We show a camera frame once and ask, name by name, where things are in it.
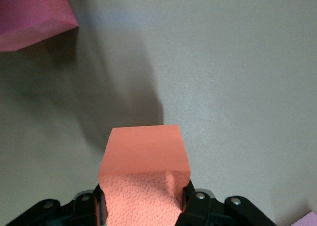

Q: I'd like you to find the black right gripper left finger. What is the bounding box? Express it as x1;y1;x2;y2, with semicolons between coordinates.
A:
3;183;110;226

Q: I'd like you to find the pink foam cube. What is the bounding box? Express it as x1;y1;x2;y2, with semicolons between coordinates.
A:
291;210;317;226

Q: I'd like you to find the orange foam cube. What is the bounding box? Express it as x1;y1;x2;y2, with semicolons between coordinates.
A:
97;123;192;226

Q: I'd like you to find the red foam cube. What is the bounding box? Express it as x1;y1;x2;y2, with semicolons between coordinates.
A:
0;0;79;53

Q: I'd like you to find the large table mat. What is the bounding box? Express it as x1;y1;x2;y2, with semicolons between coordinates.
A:
0;0;317;226

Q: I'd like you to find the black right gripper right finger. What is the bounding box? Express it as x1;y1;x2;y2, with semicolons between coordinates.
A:
177;180;278;226

